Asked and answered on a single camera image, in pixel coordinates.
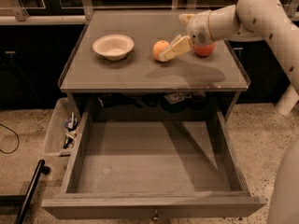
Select red apple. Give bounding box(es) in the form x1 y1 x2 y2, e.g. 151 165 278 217
193 43 216 57

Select black bar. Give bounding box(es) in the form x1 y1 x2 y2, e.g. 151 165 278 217
14 160 50 224

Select white bowl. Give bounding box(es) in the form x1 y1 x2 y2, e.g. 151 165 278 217
93 35 135 61

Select orange fruit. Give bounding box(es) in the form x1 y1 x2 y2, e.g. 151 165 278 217
152 40 169 62

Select open grey top drawer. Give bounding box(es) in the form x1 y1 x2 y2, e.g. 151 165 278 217
42 105 266 219

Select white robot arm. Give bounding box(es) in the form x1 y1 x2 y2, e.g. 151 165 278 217
158 0 299 224

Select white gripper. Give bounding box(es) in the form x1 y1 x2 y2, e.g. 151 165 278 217
158 10 214 62

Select clutter items in bin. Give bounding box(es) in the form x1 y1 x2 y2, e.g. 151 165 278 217
64 112 79 149

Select black cable on floor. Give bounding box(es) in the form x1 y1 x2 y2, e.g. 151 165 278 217
0 123 21 155

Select metal railing frame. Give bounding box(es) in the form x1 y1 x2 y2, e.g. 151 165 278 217
0 0 299 26

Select grey cabinet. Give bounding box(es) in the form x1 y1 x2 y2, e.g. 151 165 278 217
57 9 251 123

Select brass drawer knob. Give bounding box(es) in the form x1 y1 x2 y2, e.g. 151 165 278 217
151 210 160 221

